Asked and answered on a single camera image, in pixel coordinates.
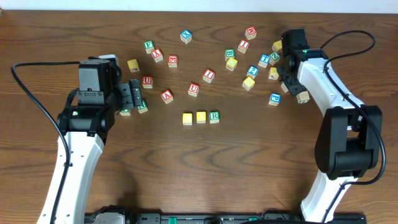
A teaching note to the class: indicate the red A block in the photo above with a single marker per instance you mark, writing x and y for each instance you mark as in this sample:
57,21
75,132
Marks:
167,96

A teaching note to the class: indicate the green Z block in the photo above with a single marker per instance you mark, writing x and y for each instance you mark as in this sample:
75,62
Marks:
274,58

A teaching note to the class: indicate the red U block left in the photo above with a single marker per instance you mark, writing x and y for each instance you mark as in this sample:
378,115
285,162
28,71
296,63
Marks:
148,82

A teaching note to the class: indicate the red i block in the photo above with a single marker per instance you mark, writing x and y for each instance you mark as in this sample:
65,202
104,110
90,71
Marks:
243,46
208,75

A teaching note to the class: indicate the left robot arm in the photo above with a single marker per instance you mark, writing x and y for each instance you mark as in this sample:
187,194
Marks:
84,123

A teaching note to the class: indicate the green B block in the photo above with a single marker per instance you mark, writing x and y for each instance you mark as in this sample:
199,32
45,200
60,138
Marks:
229,53

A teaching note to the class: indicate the red I block centre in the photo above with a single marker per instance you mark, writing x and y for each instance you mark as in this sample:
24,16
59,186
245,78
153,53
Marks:
208,75

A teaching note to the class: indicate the red H block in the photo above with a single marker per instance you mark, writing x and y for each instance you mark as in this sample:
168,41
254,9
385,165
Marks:
250,33

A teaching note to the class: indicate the blue P block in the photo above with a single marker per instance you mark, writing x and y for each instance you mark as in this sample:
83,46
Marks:
274,99

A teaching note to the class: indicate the yellow S block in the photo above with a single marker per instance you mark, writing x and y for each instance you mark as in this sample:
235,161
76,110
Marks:
248,83

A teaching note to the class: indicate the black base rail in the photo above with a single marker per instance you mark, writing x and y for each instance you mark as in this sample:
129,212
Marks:
118,214

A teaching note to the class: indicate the blue T block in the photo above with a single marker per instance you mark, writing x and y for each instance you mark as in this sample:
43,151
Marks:
264,60

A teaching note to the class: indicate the red u block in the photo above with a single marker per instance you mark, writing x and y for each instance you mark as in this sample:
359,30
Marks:
148,82
193,89

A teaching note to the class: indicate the yellow K block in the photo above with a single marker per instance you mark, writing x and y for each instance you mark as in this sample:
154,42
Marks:
273,74

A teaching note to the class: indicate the yellow block far left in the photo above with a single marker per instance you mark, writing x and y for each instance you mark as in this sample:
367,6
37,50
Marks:
133,65

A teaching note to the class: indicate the blue L block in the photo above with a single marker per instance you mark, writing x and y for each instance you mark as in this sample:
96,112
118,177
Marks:
284,88

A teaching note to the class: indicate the red E block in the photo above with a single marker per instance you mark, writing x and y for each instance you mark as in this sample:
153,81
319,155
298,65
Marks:
173,61

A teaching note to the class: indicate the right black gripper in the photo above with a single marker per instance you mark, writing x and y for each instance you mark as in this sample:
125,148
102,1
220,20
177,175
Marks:
290,79

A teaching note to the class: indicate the red U block centre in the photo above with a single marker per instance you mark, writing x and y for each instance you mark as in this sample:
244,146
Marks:
193,89

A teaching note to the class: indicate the yellow block upper right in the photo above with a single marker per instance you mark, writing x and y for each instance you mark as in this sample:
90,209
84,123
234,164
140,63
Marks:
277,46

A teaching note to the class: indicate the green F block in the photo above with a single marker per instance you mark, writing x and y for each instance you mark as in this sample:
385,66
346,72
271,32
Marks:
149,46

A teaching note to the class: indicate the green R block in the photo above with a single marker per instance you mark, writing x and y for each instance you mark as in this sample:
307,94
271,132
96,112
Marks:
214,117

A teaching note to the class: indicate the plain wood L block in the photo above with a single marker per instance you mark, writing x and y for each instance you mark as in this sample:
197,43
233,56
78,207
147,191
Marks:
303,97

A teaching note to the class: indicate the yellow C block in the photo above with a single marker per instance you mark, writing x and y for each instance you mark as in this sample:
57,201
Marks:
187,119

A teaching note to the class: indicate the yellow o block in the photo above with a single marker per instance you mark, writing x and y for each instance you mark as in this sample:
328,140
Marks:
201,117
231,64

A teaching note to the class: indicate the red I block upper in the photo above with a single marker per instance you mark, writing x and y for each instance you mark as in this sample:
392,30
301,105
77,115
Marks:
243,46

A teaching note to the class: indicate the green J block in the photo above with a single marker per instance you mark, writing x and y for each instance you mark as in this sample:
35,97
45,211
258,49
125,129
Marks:
125,112

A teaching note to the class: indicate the blue 2 block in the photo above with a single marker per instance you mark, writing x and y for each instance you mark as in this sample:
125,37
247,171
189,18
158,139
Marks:
252,72

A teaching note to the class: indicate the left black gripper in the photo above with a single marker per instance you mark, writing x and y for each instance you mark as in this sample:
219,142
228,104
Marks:
126,94

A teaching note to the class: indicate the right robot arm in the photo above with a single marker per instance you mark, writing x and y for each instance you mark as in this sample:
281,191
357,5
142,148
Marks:
349,149

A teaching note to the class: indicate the green N block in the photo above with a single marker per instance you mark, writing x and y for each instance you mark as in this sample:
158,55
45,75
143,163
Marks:
143,107

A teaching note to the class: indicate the blue X block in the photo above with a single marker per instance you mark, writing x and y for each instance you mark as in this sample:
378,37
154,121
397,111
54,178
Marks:
186,36

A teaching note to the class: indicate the red X block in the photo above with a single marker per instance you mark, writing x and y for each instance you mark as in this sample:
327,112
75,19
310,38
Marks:
157,55

